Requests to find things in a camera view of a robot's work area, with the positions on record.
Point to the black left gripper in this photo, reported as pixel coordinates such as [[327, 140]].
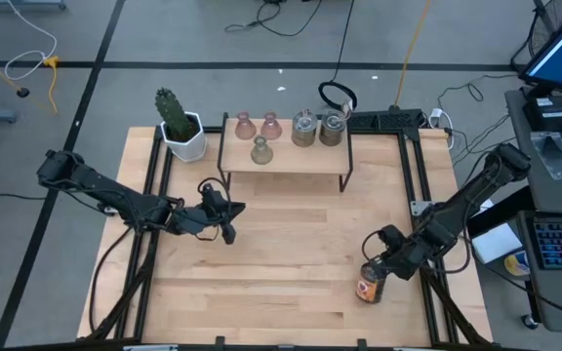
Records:
[[195, 219]]

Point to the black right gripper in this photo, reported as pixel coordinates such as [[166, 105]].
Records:
[[415, 248]]

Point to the candle tin orange label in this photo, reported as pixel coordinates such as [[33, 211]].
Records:
[[369, 290]]

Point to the green ribbed glass candlestick holder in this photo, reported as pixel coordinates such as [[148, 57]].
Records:
[[261, 153]]

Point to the pink ribbed glass candlestick holder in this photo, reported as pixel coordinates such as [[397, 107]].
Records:
[[245, 129], [271, 129]]

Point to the silver ribbed candle tin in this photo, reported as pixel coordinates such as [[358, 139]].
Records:
[[304, 131]]

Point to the silver candle tin floral label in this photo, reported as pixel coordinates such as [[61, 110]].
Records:
[[332, 131]]

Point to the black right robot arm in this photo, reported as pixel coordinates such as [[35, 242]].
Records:
[[476, 195]]

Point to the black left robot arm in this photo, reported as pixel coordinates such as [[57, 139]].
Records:
[[100, 190]]

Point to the white hexagonal plant pot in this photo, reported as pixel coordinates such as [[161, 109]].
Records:
[[190, 148]]

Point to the white box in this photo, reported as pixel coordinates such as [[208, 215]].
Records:
[[495, 244]]

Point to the green cactus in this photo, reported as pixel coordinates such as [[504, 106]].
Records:
[[171, 114]]

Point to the black desk caster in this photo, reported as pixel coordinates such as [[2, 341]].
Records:
[[529, 321]]

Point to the white power adapter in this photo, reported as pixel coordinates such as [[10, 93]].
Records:
[[435, 114]]

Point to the grey desk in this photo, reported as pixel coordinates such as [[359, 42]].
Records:
[[559, 200]]

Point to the clear plastic bag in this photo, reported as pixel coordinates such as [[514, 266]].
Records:
[[554, 156]]

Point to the black mini computer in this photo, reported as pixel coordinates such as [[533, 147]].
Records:
[[549, 114]]

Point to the black round floor puck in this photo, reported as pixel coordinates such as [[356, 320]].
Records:
[[22, 91]]

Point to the grey cart base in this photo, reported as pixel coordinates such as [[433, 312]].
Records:
[[17, 5]]

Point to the black floor fan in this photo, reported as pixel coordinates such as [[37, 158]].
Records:
[[554, 19]]

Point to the silver aluminium bracket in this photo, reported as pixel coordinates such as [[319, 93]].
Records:
[[420, 208]]

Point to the wooden shelf riser black frame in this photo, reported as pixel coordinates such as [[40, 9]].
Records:
[[300, 161]]

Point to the black aluminium table frame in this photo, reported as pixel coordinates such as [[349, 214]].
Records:
[[247, 348]]

